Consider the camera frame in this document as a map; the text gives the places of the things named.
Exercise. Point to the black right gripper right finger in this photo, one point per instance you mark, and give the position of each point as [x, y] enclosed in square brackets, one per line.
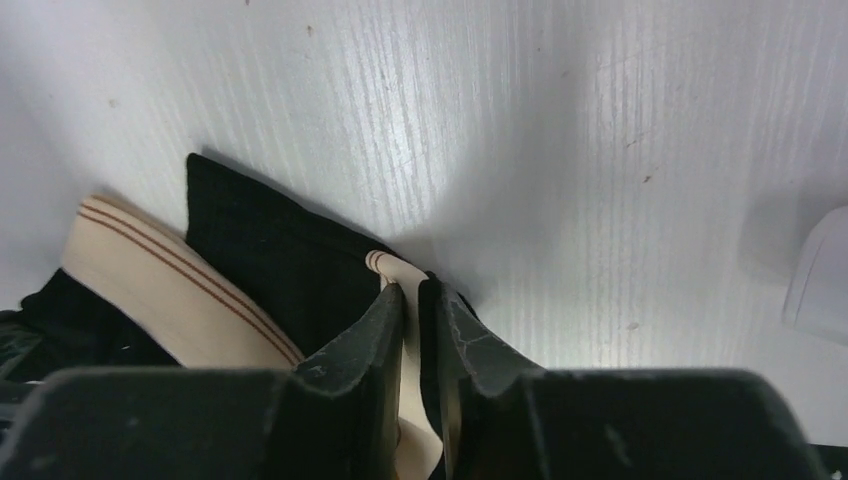
[466, 374]

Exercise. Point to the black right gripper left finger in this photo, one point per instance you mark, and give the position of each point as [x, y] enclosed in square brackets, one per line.
[344, 406]

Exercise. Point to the black underwear beige waistband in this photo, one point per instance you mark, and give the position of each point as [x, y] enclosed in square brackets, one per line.
[257, 280]

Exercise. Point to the metal drying rack stand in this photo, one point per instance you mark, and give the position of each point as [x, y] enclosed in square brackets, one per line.
[816, 300]

